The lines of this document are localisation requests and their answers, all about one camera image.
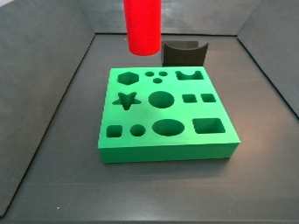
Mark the dark grey curved holder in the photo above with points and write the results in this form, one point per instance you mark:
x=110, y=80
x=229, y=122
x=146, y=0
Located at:
x=183, y=53

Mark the red cylinder peg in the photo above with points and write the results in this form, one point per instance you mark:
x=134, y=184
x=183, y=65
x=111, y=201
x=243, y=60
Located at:
x=143, y=24

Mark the green shape sorter block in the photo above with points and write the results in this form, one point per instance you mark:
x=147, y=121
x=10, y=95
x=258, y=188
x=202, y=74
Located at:
x=163, y=115

